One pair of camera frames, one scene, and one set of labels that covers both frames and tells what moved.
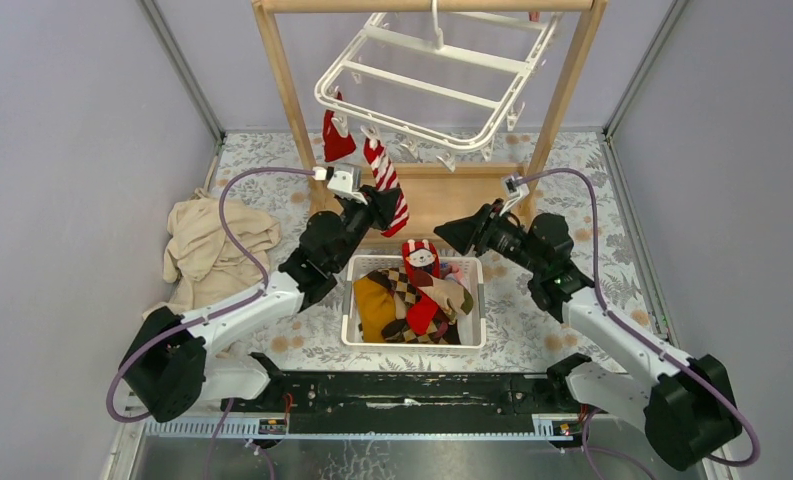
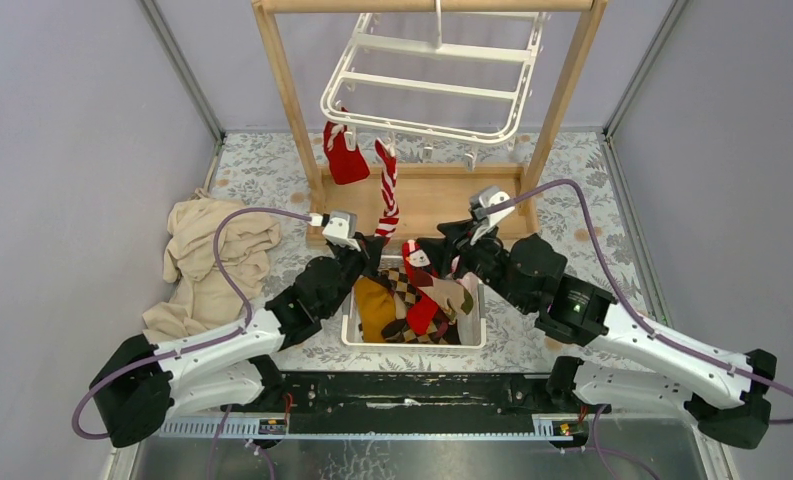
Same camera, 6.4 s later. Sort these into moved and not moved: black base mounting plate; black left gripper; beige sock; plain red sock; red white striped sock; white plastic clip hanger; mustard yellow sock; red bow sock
Moved: plain red sock; black left gripper; red white striped sock
Not moved: mustard yellow sock; beige sock; red bow sock; black base mounting plate; white plastic clip hanger
